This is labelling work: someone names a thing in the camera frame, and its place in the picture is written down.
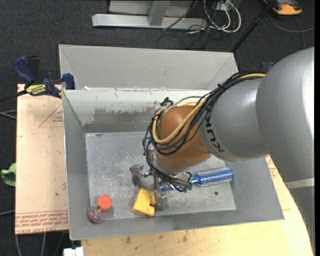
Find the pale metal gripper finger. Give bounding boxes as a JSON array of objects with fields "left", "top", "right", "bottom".
[
  {"left": 131, "top": 173, "right": 151, "bottom": 186},
  {"left": 129, "top": 164, "right": 149, "bottom": 175}
]

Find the yellow plastic block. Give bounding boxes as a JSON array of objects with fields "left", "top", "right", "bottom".
[{"left": 131, "top": 188, "right": 157, "bottom": 217}]

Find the grey metal bin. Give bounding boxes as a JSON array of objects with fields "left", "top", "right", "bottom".
[{"left": 58, "top": 44, "right": 285, "bottom": 241}]

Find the clear toy with orange hexagon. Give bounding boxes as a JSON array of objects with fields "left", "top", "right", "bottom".
[{"left": 87, "top": 194, "right": 113, "bottom": 224}]

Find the brown cardboard board red print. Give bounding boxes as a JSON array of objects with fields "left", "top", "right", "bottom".
[{"left": 14, "top": 83, "right": 292, "bottom": 235}]

